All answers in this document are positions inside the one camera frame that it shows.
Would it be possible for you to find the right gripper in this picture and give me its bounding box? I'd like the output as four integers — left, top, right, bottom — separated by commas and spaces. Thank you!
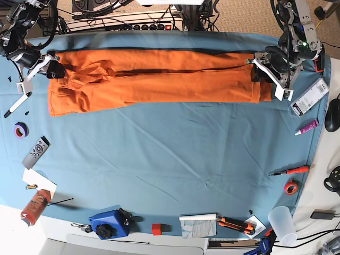
16, 53, 65, 94

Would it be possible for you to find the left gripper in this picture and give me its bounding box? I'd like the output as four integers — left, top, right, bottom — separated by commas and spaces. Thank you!
246, 46, 303, 101

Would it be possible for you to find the orange t-shirt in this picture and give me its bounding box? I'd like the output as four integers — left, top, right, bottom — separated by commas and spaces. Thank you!
47, 49, 272, 116

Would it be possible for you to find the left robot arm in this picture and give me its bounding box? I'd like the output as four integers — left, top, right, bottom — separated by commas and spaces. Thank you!
246, 1, 325, 101

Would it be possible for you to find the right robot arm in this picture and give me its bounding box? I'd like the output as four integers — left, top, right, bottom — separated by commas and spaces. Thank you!
1, 1, 65, 96

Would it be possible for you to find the black white marker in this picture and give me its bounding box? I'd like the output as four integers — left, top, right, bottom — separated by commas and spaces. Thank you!
4, 92, 32, 118

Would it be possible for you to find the orange black clamp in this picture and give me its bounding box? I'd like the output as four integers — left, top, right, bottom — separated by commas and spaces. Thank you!
313, 50, 325, 73

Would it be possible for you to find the purple tape roll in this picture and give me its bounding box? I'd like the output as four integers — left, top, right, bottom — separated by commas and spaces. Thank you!
14, 122, 29, 139

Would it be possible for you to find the purple glue tube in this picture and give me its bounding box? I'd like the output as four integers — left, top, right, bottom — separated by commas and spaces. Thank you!
294, 119, 319, 136

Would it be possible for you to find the black computer mouse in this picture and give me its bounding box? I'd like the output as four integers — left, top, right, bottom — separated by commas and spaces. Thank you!
325, 98, 340, 132

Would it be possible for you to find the grey remote control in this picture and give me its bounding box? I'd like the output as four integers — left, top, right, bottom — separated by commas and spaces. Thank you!
22, 136, 50, 169

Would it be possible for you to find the blue table cloth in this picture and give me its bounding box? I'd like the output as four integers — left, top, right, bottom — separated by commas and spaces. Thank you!
0, 30, 332, 237

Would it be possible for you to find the red screwdriver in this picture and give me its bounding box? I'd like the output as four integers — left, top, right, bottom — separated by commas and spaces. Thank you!
269, 165, 310, 176

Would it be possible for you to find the white power strip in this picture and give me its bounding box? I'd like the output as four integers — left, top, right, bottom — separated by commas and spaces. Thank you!
66, 9, 186, 33

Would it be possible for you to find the white paper sheet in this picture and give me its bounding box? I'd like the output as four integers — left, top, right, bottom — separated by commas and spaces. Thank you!
22, 168, 57, 198

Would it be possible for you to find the red tape roll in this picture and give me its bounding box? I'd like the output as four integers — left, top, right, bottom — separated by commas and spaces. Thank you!
284, 179, 298, 196

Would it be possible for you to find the black round gadget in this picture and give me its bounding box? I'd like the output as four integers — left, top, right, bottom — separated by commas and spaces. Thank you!
324, 166, 340, 194

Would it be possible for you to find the clear plastic cup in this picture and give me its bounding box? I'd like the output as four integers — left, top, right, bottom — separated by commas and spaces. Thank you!
268, 206, 298, 246

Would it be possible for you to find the red spray can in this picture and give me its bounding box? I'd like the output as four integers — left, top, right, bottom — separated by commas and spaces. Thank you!
21, 189, 51, 227

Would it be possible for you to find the small white card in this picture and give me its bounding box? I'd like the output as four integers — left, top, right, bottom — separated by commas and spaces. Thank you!
245, 215, 266, 238

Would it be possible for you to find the black small adapter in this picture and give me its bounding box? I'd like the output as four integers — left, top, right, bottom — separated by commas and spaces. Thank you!
310, 209, 335, 220

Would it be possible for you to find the orange black utility knife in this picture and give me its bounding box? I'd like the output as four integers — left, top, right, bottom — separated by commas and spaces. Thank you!
216, 217, 256, 235

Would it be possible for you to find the white booklet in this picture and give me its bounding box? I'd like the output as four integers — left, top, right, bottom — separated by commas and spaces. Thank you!
179, 213, 217, 239

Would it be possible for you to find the blue clamp bottom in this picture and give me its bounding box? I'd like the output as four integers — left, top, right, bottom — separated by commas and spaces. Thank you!
244, 228, 277, 255

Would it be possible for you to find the blue box with knob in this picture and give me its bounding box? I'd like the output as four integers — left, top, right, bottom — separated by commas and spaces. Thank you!
89, 208, 132, 240

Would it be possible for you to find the red cube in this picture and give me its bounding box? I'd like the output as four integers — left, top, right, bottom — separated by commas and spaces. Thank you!
151, 224, 162, 236

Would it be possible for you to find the black cable tie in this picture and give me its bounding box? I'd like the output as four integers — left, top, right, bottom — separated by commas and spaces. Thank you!
47, 198, 74, 206

